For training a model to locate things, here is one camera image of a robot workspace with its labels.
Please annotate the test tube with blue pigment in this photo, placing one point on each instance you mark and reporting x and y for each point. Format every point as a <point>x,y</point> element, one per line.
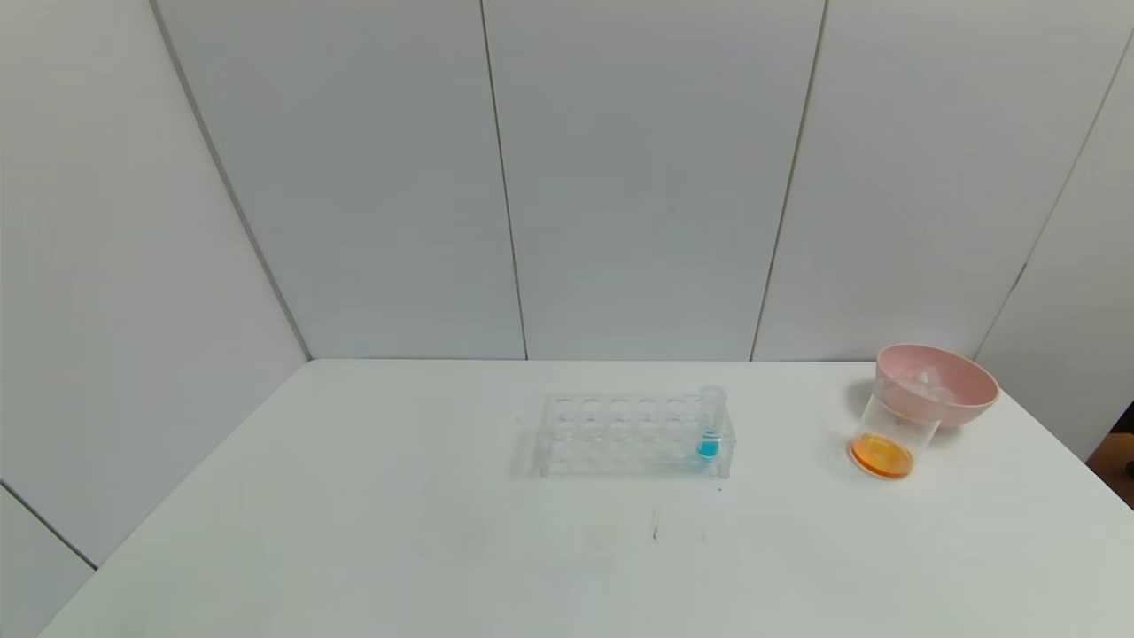
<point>708,445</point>

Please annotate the pink plastic bowl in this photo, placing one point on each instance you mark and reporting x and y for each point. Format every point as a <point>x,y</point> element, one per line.
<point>966,394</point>

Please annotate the clear acrylic test tube rack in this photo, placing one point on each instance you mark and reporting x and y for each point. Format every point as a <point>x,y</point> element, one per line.
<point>594,439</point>

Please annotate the clear plastic measuring beaker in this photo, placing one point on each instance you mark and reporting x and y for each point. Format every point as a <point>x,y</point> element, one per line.
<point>881,454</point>

